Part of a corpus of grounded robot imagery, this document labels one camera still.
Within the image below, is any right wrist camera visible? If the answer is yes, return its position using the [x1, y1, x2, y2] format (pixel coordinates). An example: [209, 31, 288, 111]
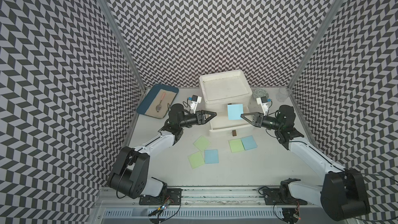
[256, 96, 272, 116]

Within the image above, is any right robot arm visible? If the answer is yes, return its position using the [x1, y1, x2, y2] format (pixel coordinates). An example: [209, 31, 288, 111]
[241, 105, 371, 221]

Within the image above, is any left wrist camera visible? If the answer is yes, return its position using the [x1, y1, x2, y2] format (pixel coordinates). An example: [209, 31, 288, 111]
[189, 95, 202, 113]

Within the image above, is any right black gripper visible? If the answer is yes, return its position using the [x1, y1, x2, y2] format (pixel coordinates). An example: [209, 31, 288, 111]
[240, 112, 283, 130]

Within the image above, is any aluminium front rail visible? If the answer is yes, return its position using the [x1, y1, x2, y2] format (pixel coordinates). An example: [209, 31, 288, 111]
[93, 186, 355, 209]

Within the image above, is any white drawer cabinet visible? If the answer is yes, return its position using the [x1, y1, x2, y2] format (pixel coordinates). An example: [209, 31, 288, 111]
[198, 69, 253, 122]

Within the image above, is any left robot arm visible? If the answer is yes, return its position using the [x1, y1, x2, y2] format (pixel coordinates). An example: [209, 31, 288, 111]
[107, 104, 217, 201]

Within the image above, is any blue tray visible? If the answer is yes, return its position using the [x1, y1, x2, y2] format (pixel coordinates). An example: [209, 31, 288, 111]
[137, 84, 179, 119]

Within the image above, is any blue sticky note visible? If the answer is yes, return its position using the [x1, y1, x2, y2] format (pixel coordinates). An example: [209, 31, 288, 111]
[204, 149, 219, 164]
[227, 104, 244, 120]
[241, 136, 258, 150]

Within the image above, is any green sticky note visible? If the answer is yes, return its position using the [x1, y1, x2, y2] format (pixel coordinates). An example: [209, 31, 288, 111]
[229, 139, 245, 153]
[193, 136, 210, 152]
[188, 151, 205, 169]

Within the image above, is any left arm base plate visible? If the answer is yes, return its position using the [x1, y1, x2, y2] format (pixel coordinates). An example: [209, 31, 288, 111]
[139, 188, 182, 206]

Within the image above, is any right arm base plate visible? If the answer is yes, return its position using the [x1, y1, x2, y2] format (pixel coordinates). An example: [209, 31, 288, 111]
[258, 178, 308, 205]

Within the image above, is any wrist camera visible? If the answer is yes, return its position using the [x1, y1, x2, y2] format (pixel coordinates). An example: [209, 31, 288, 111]
[256, 96, 272, 116]
[189, 95, 202, 113]

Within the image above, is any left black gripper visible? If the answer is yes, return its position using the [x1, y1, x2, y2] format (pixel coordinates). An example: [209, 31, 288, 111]
[179, 110, 217, 128]

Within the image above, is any clear glass cup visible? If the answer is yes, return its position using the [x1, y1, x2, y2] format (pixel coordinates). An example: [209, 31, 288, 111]
[276, 87, 291, 103]

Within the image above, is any beige tray liner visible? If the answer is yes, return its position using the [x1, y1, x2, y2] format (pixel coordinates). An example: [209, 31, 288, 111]
[145, 89, 177, 119]

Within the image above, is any pink handled spoon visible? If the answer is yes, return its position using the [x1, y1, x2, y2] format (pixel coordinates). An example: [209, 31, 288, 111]
[155, 92, 166, 113]

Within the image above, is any green patterned small dish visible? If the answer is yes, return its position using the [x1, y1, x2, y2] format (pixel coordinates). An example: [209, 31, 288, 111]
[252, 88, 269, 100]

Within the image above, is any blue sticky note top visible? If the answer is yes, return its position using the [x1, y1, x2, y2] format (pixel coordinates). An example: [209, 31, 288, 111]
[241, 136, 258, 150]

